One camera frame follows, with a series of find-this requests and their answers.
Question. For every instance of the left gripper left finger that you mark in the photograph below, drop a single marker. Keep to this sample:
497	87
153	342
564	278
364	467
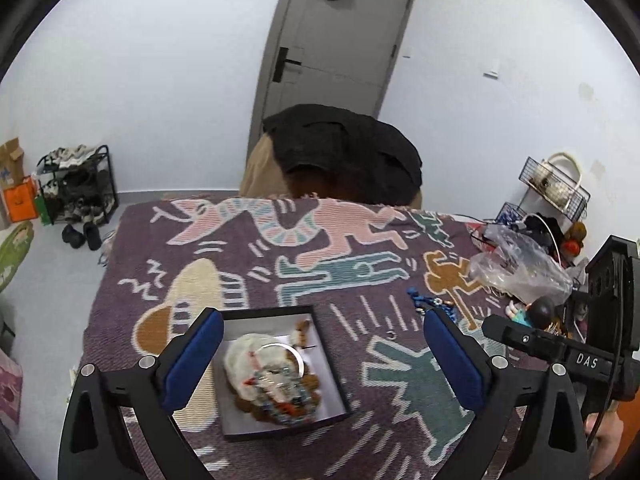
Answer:
95	443

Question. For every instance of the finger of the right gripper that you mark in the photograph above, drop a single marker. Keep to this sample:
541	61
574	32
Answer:
512	334

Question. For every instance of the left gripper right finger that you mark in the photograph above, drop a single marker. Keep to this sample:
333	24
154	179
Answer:
551	443

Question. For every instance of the blue cord jewelry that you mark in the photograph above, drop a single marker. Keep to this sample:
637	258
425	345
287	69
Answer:
425	303

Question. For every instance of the white cloth pouch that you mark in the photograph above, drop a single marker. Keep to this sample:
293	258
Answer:
250	356

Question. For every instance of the black jewelry box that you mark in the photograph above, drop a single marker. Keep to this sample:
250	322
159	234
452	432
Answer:
299	327

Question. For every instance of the silver chain jewelry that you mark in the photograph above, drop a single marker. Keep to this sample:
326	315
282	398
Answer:
288	401

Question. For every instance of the person's right hand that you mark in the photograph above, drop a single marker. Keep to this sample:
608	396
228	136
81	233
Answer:
607	442

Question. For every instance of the black-haired cartoon figurine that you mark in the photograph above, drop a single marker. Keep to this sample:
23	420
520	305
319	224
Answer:
538	314

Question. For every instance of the clear plastic bag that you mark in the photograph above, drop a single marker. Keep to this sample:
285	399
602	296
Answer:
519	267

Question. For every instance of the brown teddy bear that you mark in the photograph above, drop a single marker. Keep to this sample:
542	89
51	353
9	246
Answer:
573	240

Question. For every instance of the white fluffy handbag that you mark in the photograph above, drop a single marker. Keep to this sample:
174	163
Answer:
555	184

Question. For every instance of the patterned woven blanket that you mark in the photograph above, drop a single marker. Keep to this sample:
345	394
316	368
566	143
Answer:
353	264

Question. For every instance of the green floor mat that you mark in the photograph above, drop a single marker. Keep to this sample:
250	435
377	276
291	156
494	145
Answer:
15	244

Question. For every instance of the orange paper bag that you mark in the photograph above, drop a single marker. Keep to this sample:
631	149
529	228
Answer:
20	201

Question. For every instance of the black shoe rack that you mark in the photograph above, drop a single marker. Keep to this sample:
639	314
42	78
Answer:
77	185

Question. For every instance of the cardboard box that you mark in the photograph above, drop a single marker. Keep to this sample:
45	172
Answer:
11	164

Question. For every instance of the tan chair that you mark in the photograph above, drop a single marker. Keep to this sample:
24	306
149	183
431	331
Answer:
264	178

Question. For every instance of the grey door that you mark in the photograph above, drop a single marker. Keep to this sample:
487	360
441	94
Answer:
348	50

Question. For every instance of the wire wall basket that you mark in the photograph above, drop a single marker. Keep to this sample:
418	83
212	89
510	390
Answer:
578	205

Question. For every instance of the black door handle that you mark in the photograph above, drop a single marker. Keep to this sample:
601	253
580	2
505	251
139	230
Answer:
282	62

